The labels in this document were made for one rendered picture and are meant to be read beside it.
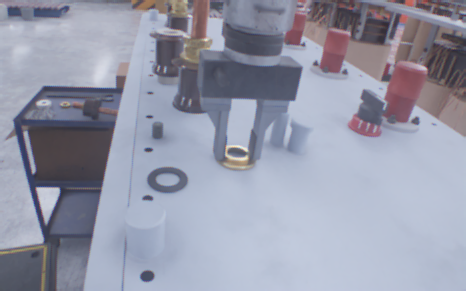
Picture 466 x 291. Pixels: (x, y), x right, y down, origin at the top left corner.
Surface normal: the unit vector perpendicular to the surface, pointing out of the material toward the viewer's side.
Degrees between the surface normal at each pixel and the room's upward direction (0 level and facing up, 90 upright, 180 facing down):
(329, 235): 0
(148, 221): 0
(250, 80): 90
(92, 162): 90
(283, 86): 90
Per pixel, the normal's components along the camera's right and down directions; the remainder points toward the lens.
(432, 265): 0.12, -0.86
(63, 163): 0.19, 0.51
